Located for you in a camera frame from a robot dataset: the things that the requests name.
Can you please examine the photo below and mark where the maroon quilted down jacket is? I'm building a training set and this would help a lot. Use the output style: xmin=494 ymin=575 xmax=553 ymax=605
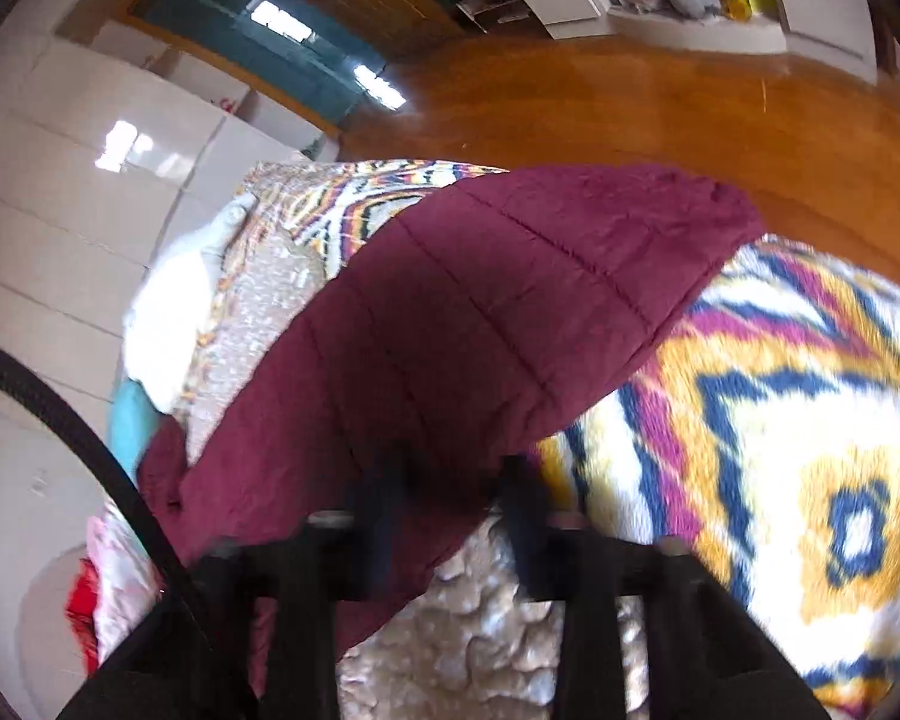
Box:
xmin=137 ymin=166 xmax=764 ymax=649

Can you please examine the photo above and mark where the pink floral duvet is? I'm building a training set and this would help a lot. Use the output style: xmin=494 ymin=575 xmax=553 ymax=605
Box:
xmin=86 ymin=497 xmax=160 ymax=663

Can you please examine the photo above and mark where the red blanket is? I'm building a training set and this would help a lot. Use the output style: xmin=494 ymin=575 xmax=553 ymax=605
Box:
xmin=64 ymin=557 xmax=98 ymax=674

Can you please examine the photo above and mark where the beige rounded headboard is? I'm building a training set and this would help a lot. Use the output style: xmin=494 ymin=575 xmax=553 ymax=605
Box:
xmin=16 ymin=544 xmax=87 ymax=718

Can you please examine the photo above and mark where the beige patterned bedspread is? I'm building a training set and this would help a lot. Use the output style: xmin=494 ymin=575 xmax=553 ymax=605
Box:
xmin=180 ymin=161 xmax=900 ymax=718

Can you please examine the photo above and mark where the turquoise pillow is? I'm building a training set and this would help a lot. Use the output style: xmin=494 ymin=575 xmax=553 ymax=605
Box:
xmin=107 ymin=379 xmax=164 ymax=484

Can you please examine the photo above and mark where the white plush pillow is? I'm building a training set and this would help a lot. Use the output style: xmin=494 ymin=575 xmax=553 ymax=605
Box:
xmin=121 ymin=192 xmax=258 ymax=415

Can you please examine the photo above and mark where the glossy cream wardrobe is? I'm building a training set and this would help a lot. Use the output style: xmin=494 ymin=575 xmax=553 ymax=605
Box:
xmin=0 ymin=23 xmax=336 ymax=408

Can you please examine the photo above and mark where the teal glass door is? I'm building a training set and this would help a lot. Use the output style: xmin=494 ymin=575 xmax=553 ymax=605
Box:
xmin=133 ymin=0 xmax=406 ymax=125

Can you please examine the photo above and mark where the cream shelf unit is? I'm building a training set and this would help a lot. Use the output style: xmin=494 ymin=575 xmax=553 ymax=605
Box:
xmin=463 ymin=0 xmax=883 ymax=85

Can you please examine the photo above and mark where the yellow container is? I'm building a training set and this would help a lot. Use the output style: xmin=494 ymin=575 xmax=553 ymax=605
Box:
xmin=720 ymin=0 xmax=779 ymax=23

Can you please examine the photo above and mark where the black cable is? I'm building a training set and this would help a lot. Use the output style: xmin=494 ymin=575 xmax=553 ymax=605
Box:
xmin=0 ymin=330 xmax=213 ymax=639

